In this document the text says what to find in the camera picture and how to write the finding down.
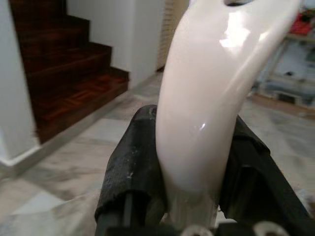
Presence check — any beige long-handled dustpan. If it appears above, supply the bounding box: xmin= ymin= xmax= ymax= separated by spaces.
xmin=157 ymin=0 xmax=303 ymax=222

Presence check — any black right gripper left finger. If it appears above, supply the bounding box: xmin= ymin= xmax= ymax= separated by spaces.
xmin=94 ymin=104 xmax=170 ymax=236

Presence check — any long wooden plank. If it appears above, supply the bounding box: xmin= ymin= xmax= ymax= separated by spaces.
xmin=250 ymin=94 xmax=315 ymax=114

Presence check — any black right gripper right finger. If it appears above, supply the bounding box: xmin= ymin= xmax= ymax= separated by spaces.
xmin=218 ymin=115 xmax=315 ymax=236

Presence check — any wooden sewing table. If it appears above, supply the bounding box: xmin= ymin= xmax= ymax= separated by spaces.
xmin=255 ymin=0 xmax=315 ymax=109

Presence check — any beige louvered door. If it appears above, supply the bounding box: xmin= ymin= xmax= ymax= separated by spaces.
xmin=156 ymin=0 xmax=191 ymax=73

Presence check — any dark wooden staircase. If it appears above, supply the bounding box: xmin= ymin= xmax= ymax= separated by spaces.
xmin=8 ymin=0 xmax=131 ymax=145

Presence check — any red bag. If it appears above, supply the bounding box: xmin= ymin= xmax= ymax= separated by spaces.
xmin=290 ymin=12 xmax=315 ymax=35

